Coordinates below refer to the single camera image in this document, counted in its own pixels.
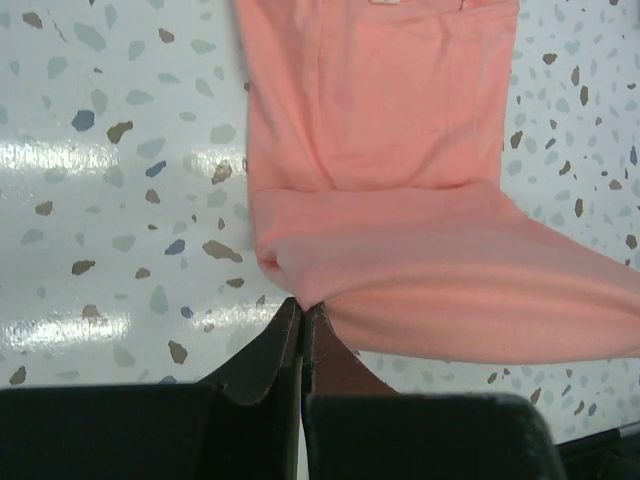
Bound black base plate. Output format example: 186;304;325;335
556;422;640;480

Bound pink t shirt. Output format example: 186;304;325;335
234;1;639;364

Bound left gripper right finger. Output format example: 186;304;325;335
302;305;566;479

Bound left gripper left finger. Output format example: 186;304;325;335
1;299;302;479

